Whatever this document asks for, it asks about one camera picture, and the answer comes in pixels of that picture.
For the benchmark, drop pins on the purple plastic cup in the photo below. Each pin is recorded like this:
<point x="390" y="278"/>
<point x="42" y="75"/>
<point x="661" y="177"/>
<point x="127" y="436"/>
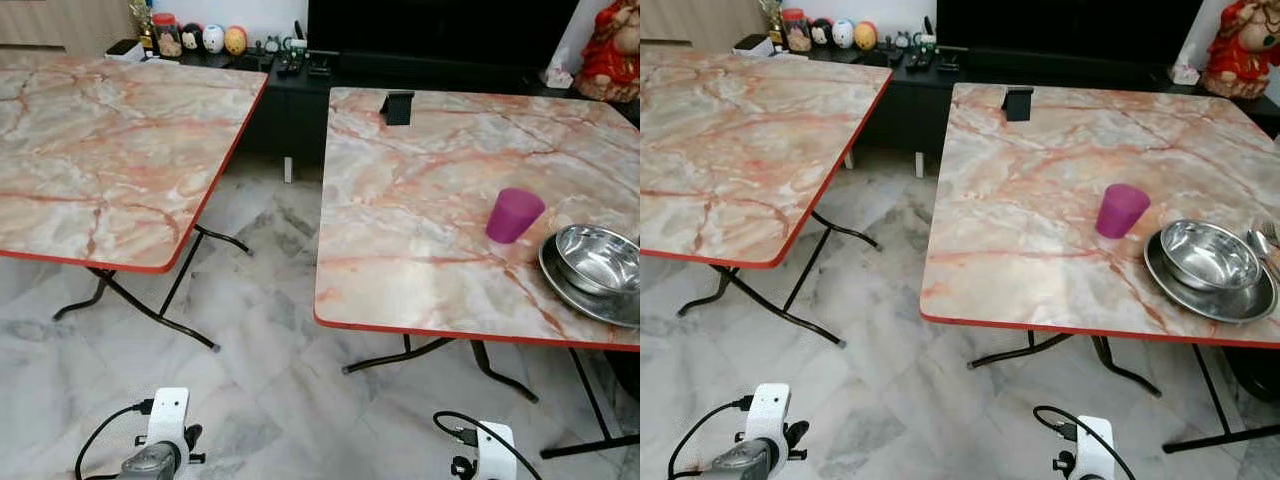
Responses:
<point x="513" y="215"/>
<point x="1121" y="210"/>

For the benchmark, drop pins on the steel plate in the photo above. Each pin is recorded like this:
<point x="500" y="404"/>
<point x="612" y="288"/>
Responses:
<point x="1200" y="303"/>
<point x="585" y="300"/>

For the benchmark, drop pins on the steel bowl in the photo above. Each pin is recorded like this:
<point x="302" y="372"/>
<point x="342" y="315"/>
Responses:
<point x="1208" y="258"/>
<point x="600" y="262"/>

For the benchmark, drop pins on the marble folding table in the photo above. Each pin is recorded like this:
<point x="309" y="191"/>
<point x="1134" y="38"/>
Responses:
<point x="1030" y="220"/>
<point x="740" y="140"/>
<point x="420" y="210"/>
<point x="110" y="150"/>

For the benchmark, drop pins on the steel spoon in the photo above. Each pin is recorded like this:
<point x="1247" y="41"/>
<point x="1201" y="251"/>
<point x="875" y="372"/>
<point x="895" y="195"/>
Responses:
<point x="1265" y="250"/>

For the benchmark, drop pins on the black phone stand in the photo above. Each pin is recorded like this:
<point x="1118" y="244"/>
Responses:
<point x="398" y="108"/>
<point x="1019" y="104"/>

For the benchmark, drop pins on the white box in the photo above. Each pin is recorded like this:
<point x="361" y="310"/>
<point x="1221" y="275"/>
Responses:
<point x="753" y="45"/>
<point x="123" y="49"/>

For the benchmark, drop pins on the white egg toy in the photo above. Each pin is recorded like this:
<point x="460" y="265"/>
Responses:
<point x="843" y="34"/>
<point x="213" y="39"/>

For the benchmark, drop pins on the black and white round toy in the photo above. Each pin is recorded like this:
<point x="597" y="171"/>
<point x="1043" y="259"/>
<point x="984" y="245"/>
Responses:
<point x="821" y="33"/>
<point x="192" y="38"/>

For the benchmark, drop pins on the yellow egg toy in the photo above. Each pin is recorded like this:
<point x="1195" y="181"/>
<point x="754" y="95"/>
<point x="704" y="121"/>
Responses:
<point x="866" y="35"/>
<point x="235" y="40"/>

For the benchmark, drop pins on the red lidded snack jar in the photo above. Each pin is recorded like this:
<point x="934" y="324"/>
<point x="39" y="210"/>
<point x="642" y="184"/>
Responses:
<point x="167" y="37"/>
<point x="796" y="32"/>

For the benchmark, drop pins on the small grey figurine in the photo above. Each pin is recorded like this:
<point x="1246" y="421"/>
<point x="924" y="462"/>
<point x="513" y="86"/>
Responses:
<point x="271" y="44"/>
<point x="901" y="40"/>

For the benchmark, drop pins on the green and white mug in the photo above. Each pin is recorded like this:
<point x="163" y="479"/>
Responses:
<point x="927" y="37"/>
<point x="295" y="42"/>

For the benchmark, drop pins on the gold trophy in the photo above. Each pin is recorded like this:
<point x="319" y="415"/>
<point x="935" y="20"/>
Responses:
<point x="771" y="20"/>
<point x="142" y="25"/>

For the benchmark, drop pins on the red doll figurine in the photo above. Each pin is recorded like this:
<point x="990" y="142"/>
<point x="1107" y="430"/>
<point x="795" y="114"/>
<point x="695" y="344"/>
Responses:
<point x="1240" y="55"/>
<point x="610" y="60"/>

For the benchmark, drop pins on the light wooden cabinet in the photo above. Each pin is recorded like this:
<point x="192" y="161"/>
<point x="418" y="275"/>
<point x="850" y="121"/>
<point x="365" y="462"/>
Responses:
<point x="60" y="25"/>
<point x="700" y="20"/>

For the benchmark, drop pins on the black television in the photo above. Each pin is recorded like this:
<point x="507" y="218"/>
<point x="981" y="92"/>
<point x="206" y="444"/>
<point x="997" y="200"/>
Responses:
<point x="440" y="25"/>
<point x="1065" y="22"/>

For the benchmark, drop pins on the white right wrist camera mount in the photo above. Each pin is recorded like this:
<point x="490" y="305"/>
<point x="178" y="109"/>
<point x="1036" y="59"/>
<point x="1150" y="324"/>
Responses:
<point x="1094" y="448"/>
<point x="494" y="452"/>

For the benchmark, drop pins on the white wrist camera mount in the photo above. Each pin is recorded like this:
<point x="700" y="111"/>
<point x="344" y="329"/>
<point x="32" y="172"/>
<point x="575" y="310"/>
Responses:
<point x="768" y="415"/>
<point x="1094" y="448"/>
<point x="494" y="452"/>
<point x="168" y="420"/>

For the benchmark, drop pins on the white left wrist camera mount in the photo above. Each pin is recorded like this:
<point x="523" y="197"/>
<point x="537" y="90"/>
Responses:
<point x="768" y="415"/>
<point x="168" y="420"/>

